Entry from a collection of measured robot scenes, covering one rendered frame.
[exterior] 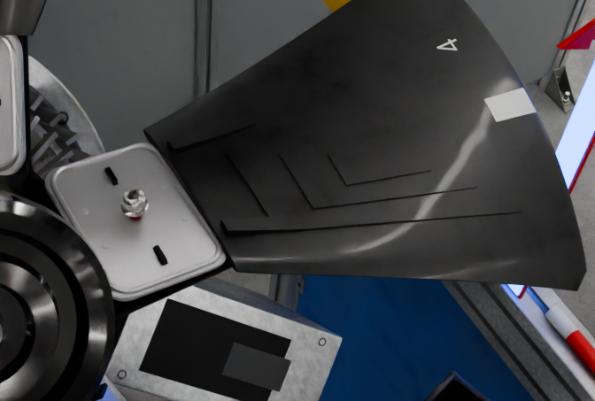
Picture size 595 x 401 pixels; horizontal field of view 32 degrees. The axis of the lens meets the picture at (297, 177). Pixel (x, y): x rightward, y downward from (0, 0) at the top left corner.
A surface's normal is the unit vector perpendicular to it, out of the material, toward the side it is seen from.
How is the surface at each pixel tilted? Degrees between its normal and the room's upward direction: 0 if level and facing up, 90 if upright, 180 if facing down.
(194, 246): 6
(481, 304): 90
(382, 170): 14
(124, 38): 90
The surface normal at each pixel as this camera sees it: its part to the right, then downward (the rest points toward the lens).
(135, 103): 0.52, 0.69
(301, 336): 0.45, 0.13
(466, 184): 0.36, -0.44
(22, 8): -0.23, 0.11
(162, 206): 0.18, -0.66
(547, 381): -0.85, 0.36
